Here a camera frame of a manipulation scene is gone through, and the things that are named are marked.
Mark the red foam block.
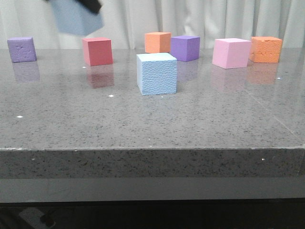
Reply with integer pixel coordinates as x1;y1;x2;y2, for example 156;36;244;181
82;37;113;66

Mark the purple foam block centre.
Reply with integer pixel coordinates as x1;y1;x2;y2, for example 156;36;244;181
170;35;201;62

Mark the purple foam block far left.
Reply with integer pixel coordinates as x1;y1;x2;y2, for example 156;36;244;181
7;37;37;63

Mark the white pleated curtain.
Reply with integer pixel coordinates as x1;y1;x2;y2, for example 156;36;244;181
0;0;305;49

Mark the orange foam block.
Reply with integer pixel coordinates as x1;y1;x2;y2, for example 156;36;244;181
249;36;283;63
145;32;172;53

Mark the light blue foam block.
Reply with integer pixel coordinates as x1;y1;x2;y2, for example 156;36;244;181
49;0;103;36
137;53;177;95

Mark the black gripper finger block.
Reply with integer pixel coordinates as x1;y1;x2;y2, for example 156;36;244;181
77;0;102;14

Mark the purple foam block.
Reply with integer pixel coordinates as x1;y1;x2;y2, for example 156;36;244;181
170;35;201;62
7;37;37;63

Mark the pink foam block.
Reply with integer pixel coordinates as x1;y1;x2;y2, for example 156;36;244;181
212;38;251;69

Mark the orange foam block centre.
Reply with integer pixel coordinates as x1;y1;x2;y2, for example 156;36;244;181
145;32;172;53

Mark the orange foam block right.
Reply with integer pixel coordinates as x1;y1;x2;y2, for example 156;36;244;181
249;36;283;63

